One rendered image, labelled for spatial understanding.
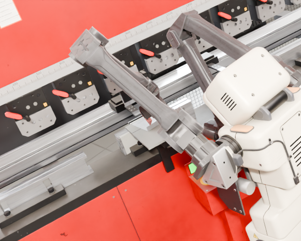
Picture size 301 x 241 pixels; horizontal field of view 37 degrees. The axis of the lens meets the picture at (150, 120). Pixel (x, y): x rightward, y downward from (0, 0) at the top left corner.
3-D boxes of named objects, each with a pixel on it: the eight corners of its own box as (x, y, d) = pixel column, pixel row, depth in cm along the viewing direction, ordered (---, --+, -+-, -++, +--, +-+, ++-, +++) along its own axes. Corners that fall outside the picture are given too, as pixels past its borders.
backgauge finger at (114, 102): (128, 123, 207) (125, 114, 205) (110, 107, 230) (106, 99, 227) (151, 111, 210) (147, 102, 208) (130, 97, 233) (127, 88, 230)
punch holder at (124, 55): (111, 95, 191) (97, 60, 184) (104, 91, 199) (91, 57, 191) (141, 81, 195) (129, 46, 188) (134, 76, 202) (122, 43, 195)
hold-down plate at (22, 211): (0, 229, 185) (-3, 224, 184) (-1, 223, 190) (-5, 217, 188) (66, 194, 193) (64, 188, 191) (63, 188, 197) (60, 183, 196)
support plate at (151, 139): (149, 150, 180) (148, 147, 179) (125, 128, 202) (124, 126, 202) (187, 129, 184) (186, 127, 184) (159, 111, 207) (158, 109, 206)
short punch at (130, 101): (125, 107, 200) (118, 89, 196) (124, 106, 202) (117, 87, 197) (145, 97, 202) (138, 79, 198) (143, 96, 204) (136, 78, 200)
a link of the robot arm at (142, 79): (74, 61, 129) (99, 33, 128) (64, 50, 131) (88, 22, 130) (142, 105, 166) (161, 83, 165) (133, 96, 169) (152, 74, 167)
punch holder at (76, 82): (69, 116, 186) (52, 82, 179) (64, 110, 194) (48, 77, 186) (101, 101, 190) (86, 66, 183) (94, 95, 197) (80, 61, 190)
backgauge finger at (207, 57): (215, 78, 219) (213, 69, 217) (189, 67, 242) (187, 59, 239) (235, 68, 222) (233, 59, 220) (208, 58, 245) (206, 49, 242)
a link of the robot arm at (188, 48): (172, 27, 167) (190, 22, 174) (163, 35, 171) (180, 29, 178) (229, 129, 165) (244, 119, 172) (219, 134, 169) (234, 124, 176)
